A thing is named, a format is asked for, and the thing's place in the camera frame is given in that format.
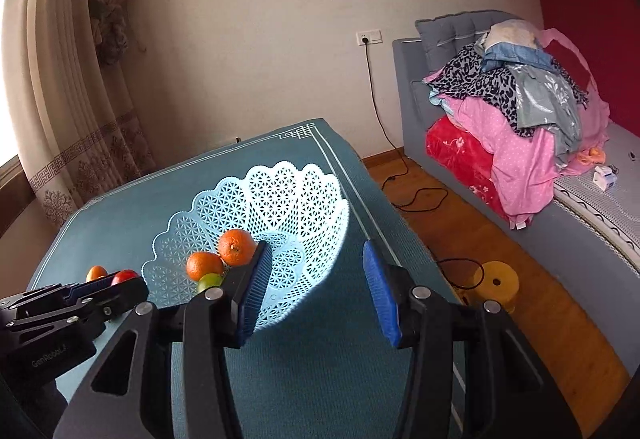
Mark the pile of clothes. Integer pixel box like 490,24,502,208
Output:
424,26,612,231

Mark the grey tufted cushion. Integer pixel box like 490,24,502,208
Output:
415,10,518,70

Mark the beige patterned curtain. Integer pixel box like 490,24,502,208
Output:
0,0,157,230

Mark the yellow round stool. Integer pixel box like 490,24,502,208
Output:
467,260,521,315

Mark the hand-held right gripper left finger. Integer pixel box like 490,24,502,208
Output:
52,241,273,439

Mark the grey striped bedspread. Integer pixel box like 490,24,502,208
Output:
552,124,640,272

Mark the white cloth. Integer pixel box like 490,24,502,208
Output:
482,19,544,50

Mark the leopard print cloth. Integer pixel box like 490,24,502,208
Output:
425,44,591,137

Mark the grey-green floral cloth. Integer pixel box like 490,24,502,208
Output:
510,66,584,166

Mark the small orange item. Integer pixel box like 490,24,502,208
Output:
575,146,606,165

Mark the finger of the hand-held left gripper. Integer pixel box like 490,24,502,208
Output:
10,276,150,345
0,275,117,320

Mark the red floral blanket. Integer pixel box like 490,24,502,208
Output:
426,116,522,226

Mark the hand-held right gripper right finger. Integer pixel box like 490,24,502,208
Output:
363,241,583,439

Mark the black power cable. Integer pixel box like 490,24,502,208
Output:
364,42,447,211

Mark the green tomato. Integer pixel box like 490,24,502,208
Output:
196,273,223,295

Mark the dark orange mandarin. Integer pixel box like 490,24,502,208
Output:
218,229,257,266
186,251,225,283

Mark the blue denim garment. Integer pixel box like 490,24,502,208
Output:
480,39,557,71

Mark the light blue lattice plastic basket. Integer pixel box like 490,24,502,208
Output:
141,160,351,332

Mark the red wall panel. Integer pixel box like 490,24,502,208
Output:
535,0,640,140

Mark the grey sofa bed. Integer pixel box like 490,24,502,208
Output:
391,9,640,420

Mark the small white box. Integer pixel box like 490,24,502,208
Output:
592,164,619,192

